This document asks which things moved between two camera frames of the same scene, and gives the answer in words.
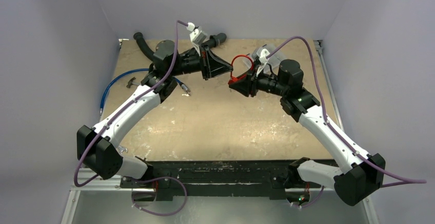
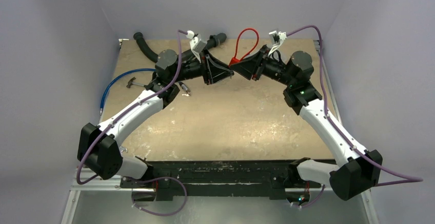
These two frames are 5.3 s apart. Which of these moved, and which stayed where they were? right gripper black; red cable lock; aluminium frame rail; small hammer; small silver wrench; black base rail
Moved: red cable lock; right gripper black
Stayed: small silver wrench; small hammer; aluminium frame rail; black base rail
